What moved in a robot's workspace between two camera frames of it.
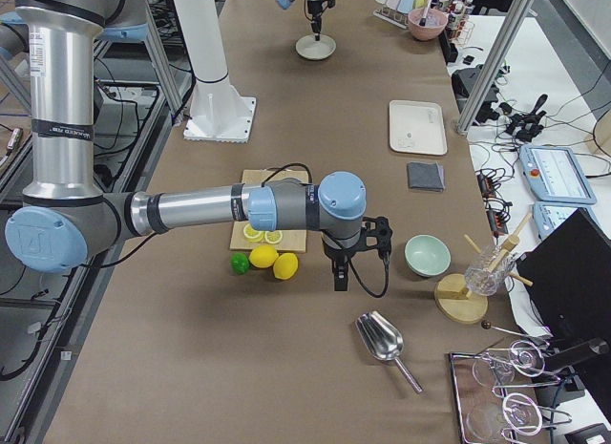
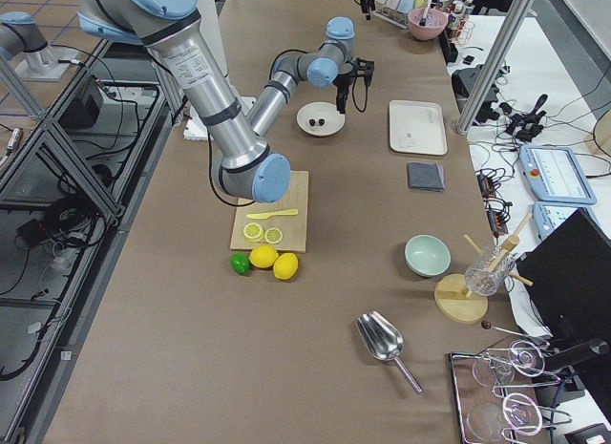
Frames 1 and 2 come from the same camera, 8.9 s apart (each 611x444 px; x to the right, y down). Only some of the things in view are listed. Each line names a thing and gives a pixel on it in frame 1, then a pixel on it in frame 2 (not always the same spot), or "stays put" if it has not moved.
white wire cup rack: x=392 y=17 stays put
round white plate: x=311 y=49 → x=334 y=120
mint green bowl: x=427 y=255 stays put
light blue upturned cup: x=406 y=3 stays put
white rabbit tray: x=417 y=127 stays put
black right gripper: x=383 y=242 → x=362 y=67
